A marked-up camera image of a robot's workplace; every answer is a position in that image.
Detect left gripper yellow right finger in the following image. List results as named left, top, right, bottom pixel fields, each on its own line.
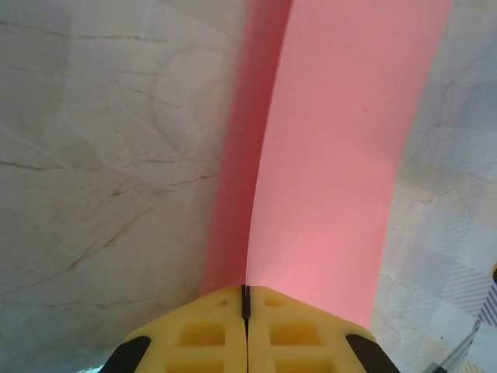
left=245, top=285, right=399, bottom=373

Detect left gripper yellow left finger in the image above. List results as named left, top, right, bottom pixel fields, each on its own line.
left=101, top=285, right=249, bottom=373

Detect pink square paper sheet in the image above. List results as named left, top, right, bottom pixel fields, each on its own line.
left=200, top=0, right=455, bottom=331

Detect aluminium table edge rail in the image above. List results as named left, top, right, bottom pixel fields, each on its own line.
left=425, top=318, right=485, bottom=373

